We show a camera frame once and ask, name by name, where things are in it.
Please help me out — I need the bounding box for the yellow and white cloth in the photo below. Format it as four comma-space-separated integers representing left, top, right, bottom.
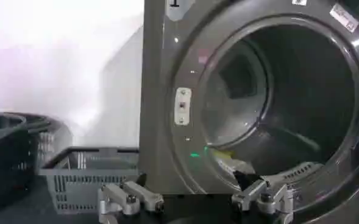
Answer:
208, 147, 256, 177

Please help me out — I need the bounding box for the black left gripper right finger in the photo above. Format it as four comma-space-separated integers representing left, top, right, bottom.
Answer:
230, 169, 295, 224

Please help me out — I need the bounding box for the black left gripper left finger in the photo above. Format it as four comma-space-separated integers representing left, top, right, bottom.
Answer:
98, 172, 165, 224

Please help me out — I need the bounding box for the black round laundry basket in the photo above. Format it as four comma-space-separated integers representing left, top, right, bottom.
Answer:
0, 111, 73, 214

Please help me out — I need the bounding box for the grey dryer with round door opening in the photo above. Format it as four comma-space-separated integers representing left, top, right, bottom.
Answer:
138, 0, 359, 224

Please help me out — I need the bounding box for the grey slotted plastic laundry basket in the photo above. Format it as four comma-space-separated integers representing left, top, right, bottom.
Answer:
37, 146, 141, 215

